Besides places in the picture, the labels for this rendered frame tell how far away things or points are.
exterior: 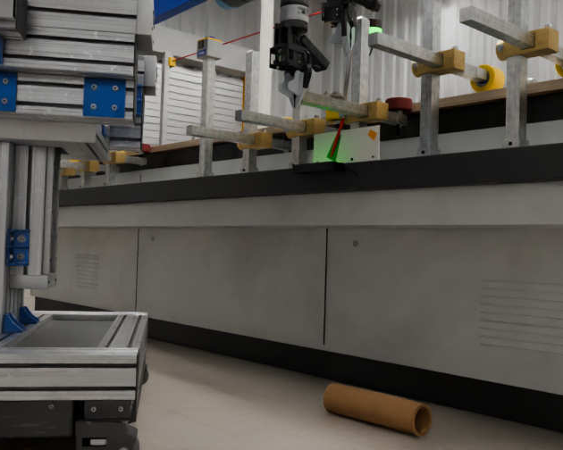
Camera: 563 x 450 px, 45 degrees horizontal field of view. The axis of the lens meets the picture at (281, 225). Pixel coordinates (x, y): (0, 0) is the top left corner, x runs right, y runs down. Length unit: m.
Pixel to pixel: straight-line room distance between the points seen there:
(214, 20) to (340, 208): 9.89
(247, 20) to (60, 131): 10.62
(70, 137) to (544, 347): 1.29
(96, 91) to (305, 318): 1.21
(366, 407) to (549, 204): 0.67
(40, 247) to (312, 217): 0.82
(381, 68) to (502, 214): 10.39
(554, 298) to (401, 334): 0.50
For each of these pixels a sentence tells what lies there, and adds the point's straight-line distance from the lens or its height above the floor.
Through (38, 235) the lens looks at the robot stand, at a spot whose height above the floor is 0.46.
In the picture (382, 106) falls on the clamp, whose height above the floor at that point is 0.86.
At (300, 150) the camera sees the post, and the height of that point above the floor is 0.76.
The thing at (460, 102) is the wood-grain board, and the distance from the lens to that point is 2.04.
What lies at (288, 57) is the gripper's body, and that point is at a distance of 1.76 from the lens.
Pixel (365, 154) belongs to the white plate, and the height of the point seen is 0.72.
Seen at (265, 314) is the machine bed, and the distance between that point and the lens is 2.60.
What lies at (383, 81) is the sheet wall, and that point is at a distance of 11.98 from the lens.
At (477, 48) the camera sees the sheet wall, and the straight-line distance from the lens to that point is 10.88.
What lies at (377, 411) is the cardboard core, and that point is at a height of 0.05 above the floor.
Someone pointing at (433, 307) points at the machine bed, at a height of 0.29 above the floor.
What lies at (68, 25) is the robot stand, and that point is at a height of 0.91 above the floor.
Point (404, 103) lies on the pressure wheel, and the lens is 2.09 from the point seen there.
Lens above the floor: 0.45
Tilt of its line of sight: 2 degrees up
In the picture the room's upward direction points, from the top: 2 degrees clockwise
